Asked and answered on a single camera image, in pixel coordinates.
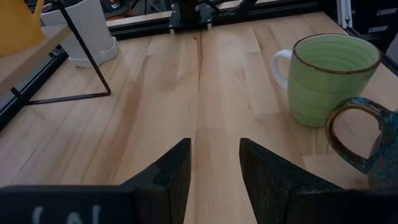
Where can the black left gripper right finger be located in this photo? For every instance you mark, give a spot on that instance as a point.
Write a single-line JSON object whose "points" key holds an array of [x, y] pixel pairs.
{"points": [[295, 202]]}

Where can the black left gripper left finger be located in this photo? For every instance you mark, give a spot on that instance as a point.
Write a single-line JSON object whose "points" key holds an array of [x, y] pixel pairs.
{"points": [[140, 202]]}

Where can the teal brown glazed mug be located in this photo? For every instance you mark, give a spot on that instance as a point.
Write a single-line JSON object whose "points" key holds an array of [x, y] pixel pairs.
{"points": [[385, 155]]}

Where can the yellow ceramic mug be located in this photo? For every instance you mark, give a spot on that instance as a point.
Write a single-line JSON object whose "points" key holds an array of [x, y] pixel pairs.
{"points": [[18, 28]]}

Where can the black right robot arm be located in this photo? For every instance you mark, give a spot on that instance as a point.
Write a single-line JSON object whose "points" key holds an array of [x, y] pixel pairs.
{"points": [[188, 9]]}

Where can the white hexagonal planter pot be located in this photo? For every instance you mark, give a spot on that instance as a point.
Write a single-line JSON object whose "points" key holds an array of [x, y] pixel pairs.
{"points": [[90, 31]]}

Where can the black equipment case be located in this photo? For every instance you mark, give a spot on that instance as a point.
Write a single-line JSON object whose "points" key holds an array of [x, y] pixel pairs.
{"points": [[373, 18]]}

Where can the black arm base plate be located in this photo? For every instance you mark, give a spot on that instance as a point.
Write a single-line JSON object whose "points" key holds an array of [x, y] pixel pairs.
{"points": [[177, 23]]}

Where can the black aluminium rig frame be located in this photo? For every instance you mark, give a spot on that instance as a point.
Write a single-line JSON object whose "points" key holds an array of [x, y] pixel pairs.
{"points": [[264, 15]]}

